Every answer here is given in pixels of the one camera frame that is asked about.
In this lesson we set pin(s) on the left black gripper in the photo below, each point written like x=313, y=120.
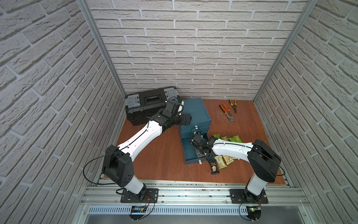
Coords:
x=184, y=119

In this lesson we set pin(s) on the left controller board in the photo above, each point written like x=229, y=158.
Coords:
x=138, y=212

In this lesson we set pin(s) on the left corner aluminium profile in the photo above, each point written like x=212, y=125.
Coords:
x=100, y=42

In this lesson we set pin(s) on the corner aluminium profile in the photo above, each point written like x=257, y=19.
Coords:
x=100, y=42
x=309, y=7

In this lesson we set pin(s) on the right corner aluminium profile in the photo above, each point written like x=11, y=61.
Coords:
x=309, y=7

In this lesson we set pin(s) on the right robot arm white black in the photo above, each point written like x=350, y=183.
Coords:
x=264, y=161

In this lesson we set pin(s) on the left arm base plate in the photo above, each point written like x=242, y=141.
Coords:
x=144, y=196

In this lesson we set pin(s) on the teal bottom drawer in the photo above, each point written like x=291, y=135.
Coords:
x=190, y=154

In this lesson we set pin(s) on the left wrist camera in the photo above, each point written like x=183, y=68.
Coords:
x=173, y=108

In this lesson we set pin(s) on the orange handled pliers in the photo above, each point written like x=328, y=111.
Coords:
x=226, y=111

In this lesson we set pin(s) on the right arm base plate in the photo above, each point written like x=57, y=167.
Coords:
x=239, y=196

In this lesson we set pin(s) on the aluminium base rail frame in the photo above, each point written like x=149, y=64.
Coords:
x=193, y=198

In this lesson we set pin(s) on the yellow handled pliers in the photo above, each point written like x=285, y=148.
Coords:
x=233, y=103

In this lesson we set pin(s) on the controller board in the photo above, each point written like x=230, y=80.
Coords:
x=254, y=213
x=138, y=212

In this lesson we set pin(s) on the black plastic toolbox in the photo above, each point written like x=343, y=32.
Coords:
x=140, y=106

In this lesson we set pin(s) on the right controller board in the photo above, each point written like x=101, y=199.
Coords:
x=254, y=213

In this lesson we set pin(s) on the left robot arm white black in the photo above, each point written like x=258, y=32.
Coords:
x=118, y=160

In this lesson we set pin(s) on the teal drawer cabinet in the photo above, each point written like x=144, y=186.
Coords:
x=198, y=112

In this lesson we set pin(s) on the beige cookie packet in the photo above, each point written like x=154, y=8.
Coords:
x=228, y=159
x=220, y=162

